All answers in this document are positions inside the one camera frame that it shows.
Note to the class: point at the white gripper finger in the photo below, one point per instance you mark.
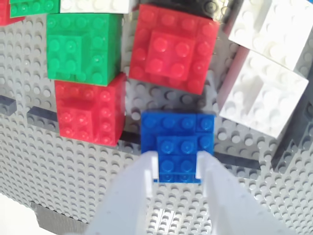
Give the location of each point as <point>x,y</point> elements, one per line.
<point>232,210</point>
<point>122,208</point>

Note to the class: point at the blue lego cube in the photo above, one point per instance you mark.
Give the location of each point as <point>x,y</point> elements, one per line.
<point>176,127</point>

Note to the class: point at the red lego cube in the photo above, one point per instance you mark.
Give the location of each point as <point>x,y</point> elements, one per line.
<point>90,110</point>
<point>5,14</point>
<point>171,49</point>

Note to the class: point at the white lego cube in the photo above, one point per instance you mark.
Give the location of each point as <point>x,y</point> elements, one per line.
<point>269,24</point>
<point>97,6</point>
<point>264,98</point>

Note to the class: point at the green lego cube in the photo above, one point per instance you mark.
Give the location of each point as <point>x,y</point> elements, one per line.
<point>80,49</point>
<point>34,8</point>

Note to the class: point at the black lego cube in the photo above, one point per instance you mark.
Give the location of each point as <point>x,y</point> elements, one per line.
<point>190,2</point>

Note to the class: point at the grey studded lego baseplate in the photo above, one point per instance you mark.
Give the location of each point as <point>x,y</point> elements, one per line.
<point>49,176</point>

